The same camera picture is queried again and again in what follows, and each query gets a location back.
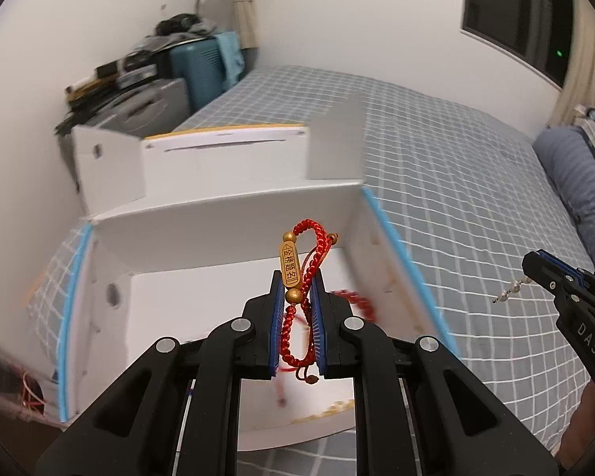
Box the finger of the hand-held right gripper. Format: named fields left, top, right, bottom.
left=538, top=249, right=595, bottom=281
left=522, top=252, right=578, bottom=303

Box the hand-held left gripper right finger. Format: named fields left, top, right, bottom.
left=310, top=275, right=561, bottom=476

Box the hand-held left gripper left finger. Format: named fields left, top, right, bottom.
left=35, top=278, right=286, bottom=476

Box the pearl bead chain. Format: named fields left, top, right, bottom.
left=491, top=278, right=534, bottom=307

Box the red bead bracelet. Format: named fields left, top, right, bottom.
left=330, top=288, right=378, bottom=328

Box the red cord bracelet gold charm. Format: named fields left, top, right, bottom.
left=276, top=217, right=340, bottom=385

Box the small gold chain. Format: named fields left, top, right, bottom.
left=290, top=399, right=355, bottom=424

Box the white cardboard box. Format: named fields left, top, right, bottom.
left=57, top=96, right=464, bottom=452

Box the person's right forearm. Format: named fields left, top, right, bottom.
left=558, top=382, right=595, bottom=476

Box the blue striped pillow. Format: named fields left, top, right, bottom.
left=533, top=126, right=595, bottom=278

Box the grey checked bedsheet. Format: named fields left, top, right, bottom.
left=25, top=64, right=595, bottom=476

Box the beige window curtain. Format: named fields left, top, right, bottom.
left=548, top=0, right=595, bottom=127

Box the grey suitcase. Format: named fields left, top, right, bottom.
left=67, top=78, right=192, bottom=137

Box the dark window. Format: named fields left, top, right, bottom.
left=461, top=0, right=583, bottom=91

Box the teal suitcase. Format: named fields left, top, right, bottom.
left=169, top=40, right=251, bottom=115

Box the teal cloth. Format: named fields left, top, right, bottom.
left=214, top=31, right=246, bottom=85

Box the stack of dark clutter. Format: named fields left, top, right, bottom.
left=54, top=44, right=172, bottom=132

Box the black bag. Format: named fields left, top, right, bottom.
left=156, top=12, right=216, bottom=40

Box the beige corner curtain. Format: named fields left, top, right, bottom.
left=230, top=0, right=261, bottom=50

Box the red wire coil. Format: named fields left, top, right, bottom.
left=20, top=369, right=48, bottom=407

